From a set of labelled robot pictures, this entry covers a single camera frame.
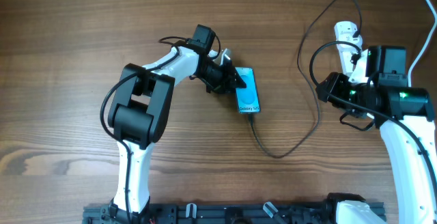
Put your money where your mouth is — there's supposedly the blue Galaxy smartphone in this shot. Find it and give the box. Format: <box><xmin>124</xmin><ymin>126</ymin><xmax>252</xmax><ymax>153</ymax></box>
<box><xmin>236</xmin><ymin>67</ymin><xmax>260</xmax><ymax>113</ymax></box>

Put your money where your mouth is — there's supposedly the black charger cable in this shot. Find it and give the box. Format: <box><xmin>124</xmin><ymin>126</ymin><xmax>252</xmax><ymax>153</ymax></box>
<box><xmin>246</xmin><ymin>0</ymin><xmax>363</xmax><ymax>159</ymax></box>

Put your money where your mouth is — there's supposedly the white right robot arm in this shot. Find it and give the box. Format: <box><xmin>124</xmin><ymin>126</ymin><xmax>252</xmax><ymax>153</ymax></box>
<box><xmin>314</xmin><ymin>41</ymin><xmax>436</xmax><ymax>223</ymax></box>

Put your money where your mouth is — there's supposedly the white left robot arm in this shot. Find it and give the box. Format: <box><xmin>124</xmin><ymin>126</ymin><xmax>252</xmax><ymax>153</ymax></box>
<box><xmin>100</xmin><ymin>25</ymin><xmax>246</xmax><ymax>223</ymax></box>

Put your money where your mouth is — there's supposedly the white charger adapter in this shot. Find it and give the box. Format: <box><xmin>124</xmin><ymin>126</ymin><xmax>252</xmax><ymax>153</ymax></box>
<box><xmin>336</xmin><ymin>33</ymin><xmax>363</xmax><ymax>52</ymax></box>

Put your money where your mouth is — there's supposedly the white power strip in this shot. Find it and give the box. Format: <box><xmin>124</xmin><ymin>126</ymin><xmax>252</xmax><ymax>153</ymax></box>
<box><xmin>334</xmin><ymin>21</ymin><xmax>363</xmax><ymax>76</ymax></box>

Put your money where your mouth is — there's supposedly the white power strip cord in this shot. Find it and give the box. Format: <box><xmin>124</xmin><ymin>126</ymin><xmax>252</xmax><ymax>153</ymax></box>
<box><xmin>392</xmin><ymin>0</ymin><xmax>437</xmax><ymax>85</ymax></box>

